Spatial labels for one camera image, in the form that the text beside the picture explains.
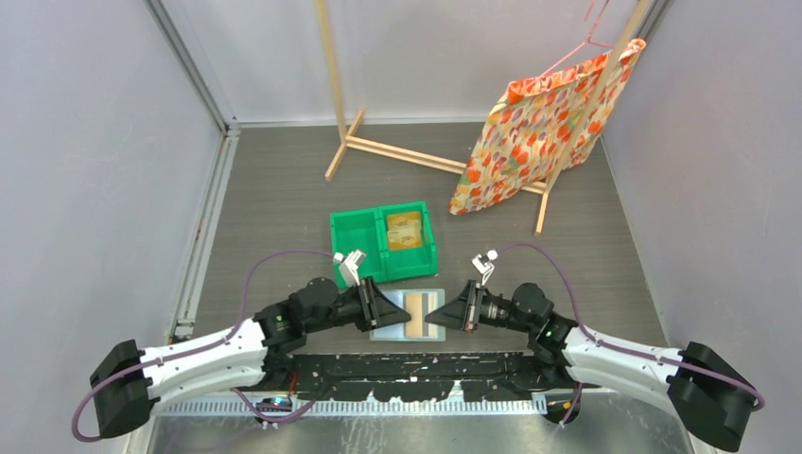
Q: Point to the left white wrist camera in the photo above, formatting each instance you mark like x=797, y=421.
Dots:
x=347, y=267

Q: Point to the aluminium corner frame post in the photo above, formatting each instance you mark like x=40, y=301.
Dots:
x=177, y=44

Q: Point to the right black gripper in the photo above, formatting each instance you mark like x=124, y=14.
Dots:
x=458, y=314

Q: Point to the floral orange fabric bag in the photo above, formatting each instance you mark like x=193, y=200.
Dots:
x=525, y=135

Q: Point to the green plastic double bin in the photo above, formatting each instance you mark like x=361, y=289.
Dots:
x=366, y=230

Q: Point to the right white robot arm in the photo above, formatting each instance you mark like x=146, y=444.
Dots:
x=693, y=384

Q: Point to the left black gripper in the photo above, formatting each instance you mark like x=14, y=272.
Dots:
x=375, y=309

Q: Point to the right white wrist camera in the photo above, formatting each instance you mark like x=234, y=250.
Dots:
x=484, y=263

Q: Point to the sage green card holder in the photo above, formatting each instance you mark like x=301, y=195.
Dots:
x=395, y=332

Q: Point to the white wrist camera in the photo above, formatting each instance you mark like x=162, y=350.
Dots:
x=347, y=267
x=484, y=263

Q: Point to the pink wire hanger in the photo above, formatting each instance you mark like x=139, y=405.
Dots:
x=589, y=39

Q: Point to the wooden clothes rack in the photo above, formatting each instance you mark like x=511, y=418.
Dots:
x=348, y=138

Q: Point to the aluminium rail with slots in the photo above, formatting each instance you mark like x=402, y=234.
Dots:
x=228, y=405

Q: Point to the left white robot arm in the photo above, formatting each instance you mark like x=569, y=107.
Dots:
x=131, y=383

